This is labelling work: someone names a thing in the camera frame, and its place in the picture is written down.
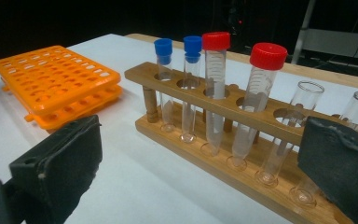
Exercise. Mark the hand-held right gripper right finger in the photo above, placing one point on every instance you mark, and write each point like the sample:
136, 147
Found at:
338, 161

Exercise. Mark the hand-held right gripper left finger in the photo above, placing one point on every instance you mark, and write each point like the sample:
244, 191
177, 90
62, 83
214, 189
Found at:
59, 161

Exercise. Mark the orange plastic tube rack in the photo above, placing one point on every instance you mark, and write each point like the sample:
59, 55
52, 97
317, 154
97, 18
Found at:
59, 71

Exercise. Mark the wooden test tube rack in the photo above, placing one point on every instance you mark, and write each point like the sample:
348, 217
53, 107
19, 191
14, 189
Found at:
223, 169

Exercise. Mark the red cap test tube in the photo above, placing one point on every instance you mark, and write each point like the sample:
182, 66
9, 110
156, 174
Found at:
216, 40
268, 56

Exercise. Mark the blue cap test tube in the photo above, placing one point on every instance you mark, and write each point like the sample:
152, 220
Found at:
163, 46
192, 43

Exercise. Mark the white table mat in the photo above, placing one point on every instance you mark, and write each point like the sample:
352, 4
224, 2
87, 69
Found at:
136, 186

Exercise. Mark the white metal stand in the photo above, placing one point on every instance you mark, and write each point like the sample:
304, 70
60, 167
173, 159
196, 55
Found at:
323, 40

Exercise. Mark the dark equipment with red light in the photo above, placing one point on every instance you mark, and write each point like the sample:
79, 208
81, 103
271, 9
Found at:
240, 21

